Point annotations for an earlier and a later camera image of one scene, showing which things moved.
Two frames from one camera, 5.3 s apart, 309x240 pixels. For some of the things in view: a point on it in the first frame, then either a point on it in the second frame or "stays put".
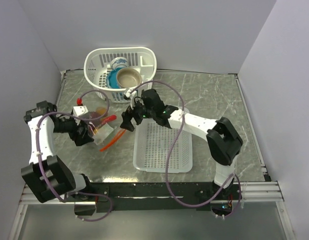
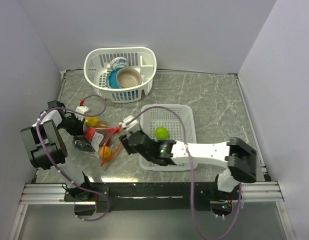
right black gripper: x=126 y=117 to x=129 y=149
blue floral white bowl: x=119 y=62 stays put
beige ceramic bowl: x=129 y=77 stays put
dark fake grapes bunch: x=94 y=114 to x=82 y=144
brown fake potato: x=101 y=110 to x=104 y=124
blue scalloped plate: x=111 y=78 stays put
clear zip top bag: x=99 y=125 to x=105 y=141
